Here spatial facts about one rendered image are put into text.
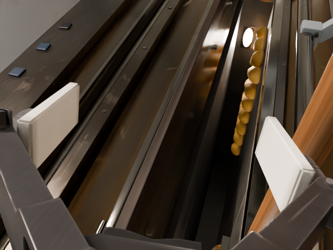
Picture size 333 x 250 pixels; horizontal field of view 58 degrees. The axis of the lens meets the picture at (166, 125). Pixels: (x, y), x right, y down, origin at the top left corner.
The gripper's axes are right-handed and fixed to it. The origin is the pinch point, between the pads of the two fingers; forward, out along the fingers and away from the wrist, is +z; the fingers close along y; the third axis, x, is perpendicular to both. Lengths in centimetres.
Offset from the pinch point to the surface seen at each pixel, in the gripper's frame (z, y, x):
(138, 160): 37.6, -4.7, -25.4
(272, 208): 7.6, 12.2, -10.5
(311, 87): 26.3, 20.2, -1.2
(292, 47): 110, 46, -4
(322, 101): 1.9, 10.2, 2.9
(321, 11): 131, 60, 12
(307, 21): 42.5, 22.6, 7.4
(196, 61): 71, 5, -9
